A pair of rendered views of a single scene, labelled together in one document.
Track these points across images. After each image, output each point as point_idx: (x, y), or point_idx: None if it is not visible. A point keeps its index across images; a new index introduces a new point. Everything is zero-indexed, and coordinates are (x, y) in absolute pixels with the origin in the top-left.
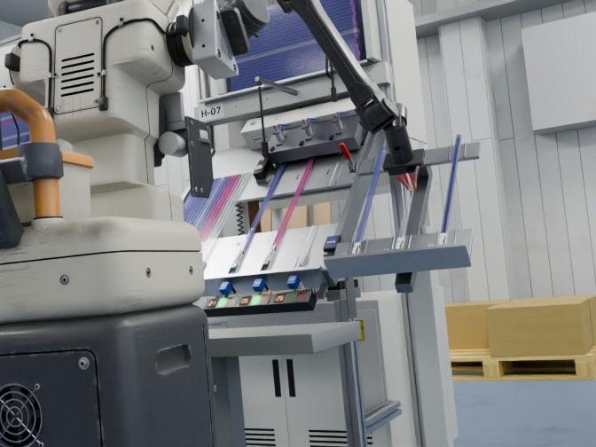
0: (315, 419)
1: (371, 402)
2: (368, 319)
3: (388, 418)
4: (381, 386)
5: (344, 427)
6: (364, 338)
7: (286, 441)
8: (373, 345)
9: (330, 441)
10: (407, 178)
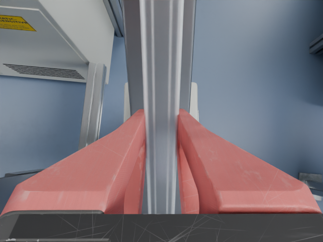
0: (5, 61)
1: (68, 61)
2: (32, 17)
3: (101, 106)
4: (78, 56)
5: (43, 66)
6: (34, 30)
7: None
8: (54, 35)
9: (32, 69)
10: (140, 149)
